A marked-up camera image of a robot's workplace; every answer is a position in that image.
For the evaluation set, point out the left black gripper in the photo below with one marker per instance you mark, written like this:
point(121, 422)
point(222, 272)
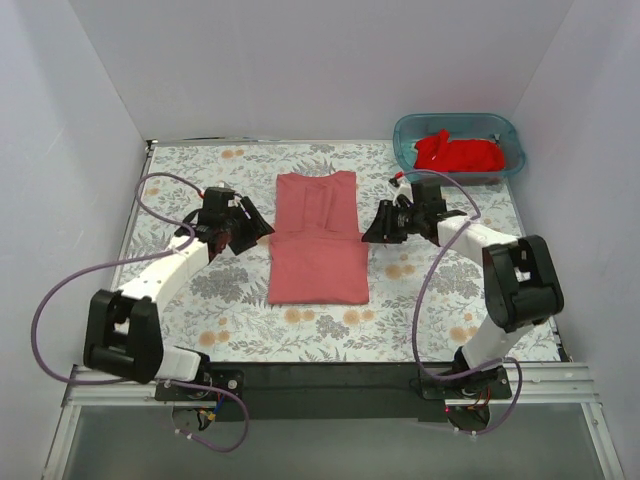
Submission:
point(245, 226)

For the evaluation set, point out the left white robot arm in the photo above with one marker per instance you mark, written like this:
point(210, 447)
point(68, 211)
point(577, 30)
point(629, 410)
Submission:
point(123, 336)

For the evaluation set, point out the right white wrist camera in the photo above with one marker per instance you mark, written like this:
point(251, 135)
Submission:
point(402, 191)

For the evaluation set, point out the aluminium frame rail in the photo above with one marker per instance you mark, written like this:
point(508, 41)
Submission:
point(552, 427)

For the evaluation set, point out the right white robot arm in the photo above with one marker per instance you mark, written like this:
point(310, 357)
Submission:
point(521, 286)

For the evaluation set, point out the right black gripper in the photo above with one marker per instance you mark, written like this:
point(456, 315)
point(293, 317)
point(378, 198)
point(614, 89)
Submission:
point(392, 223)

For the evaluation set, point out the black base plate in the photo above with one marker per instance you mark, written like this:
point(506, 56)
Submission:
point(322, 391)

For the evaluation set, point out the red t shirt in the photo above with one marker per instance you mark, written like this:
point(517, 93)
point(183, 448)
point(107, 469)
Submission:
point(440, 153)

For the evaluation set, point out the teal plastic bin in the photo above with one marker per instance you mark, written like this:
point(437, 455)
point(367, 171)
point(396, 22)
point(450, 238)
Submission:
point(412, 128)

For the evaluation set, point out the pink t shirt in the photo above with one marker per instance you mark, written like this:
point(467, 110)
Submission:
point(317, 256)

